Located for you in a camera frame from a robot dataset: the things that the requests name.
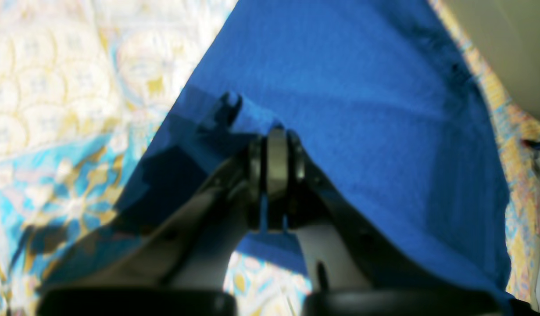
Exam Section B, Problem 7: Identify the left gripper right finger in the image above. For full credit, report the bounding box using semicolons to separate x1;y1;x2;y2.
286;129;540;316

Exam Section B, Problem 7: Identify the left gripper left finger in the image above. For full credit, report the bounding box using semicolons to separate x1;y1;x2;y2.
37;129;288;316

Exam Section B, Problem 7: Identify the blue long-sleeve T-shirt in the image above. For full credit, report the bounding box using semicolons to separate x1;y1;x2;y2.
43;0;512;304

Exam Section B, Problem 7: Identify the patterned tile tablecloth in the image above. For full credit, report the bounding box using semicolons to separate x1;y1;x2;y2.
0;0;540;316

